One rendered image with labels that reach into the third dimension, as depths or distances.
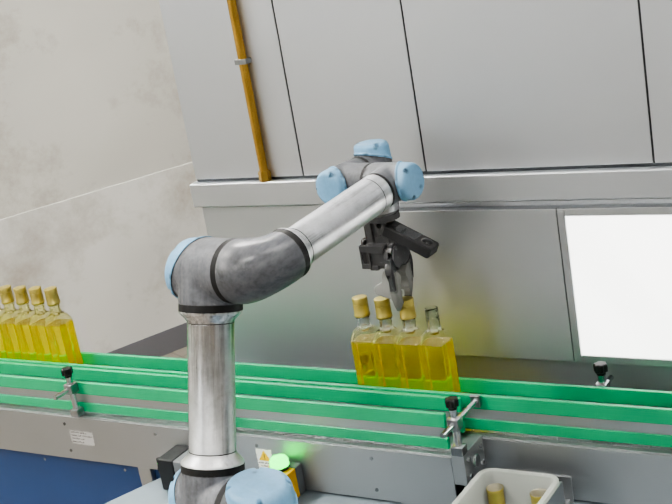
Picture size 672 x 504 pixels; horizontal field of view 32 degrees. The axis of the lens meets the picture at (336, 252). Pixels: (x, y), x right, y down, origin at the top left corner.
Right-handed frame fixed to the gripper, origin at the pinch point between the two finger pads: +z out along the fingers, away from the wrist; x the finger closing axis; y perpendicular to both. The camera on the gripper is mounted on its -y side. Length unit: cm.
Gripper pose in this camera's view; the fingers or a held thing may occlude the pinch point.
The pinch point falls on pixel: (405, 301)
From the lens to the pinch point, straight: 250.5
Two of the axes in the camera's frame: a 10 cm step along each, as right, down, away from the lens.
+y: -8.5, -0.1, 5.3
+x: -5.0, 3.3, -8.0
